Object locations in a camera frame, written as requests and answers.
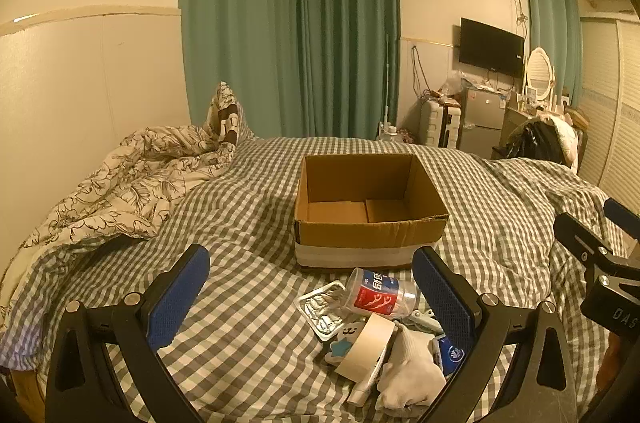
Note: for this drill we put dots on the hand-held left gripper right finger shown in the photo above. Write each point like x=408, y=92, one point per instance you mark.
x=446, y=303

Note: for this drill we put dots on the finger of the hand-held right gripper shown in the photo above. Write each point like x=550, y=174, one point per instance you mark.
x=582, y=240
x=622, y=218

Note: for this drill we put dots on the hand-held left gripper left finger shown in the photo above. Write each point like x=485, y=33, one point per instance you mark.
x=175, y=303

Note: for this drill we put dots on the person's right forearm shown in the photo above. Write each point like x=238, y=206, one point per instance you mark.
x=607, y=370

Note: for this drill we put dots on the white plastic clip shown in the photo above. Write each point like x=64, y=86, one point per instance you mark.
x=420, y=320

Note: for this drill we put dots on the blue and white packet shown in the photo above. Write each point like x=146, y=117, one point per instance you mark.
x=450, y=355

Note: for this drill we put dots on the clear bottle with red label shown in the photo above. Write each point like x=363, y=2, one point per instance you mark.
x=375, y=295

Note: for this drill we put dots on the white sock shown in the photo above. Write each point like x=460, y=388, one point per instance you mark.
x=410, y=368

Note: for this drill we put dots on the beige tape roll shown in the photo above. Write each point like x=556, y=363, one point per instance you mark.
x=372, y=333

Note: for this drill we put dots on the brown cardboard box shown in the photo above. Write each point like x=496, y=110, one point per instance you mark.
x=365, y=235

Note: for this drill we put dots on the blue and white smiley toy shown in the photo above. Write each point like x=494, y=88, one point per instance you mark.
x=342, y=338

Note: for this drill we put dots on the black jacket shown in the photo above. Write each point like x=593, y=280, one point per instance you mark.
x=537, y=140

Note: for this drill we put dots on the white slatted wardrobe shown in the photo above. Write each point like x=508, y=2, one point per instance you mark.
x=607, y=103

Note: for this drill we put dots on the grey checked bedsheet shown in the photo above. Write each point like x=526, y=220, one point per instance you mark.
x=250, y=213

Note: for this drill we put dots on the white tube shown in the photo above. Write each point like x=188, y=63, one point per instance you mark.
x=362, y=393

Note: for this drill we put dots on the silver blister pack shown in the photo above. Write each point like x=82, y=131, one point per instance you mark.
x=320, y=309

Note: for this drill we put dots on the floral white blanket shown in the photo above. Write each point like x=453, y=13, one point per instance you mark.
x=125, y=183

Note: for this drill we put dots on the silver small fridge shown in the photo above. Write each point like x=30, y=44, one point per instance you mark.
x=482, y=118

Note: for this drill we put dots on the white oval mirror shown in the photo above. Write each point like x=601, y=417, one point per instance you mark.
x=539, y=70

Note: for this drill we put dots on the white suitcase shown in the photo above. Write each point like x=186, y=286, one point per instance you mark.
x=437, y=125

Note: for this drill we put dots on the clear plastic bag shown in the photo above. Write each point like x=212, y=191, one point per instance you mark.
x=457, y=83

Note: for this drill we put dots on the green curtain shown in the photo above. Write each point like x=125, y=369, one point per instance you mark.
x=235, y=18
x=345, y=33
x=550, y=18

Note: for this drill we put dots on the grey mop pole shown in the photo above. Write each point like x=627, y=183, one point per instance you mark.
x=386, y=78

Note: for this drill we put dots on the black wall television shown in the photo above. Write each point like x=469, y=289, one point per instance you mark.
x=490, y=48

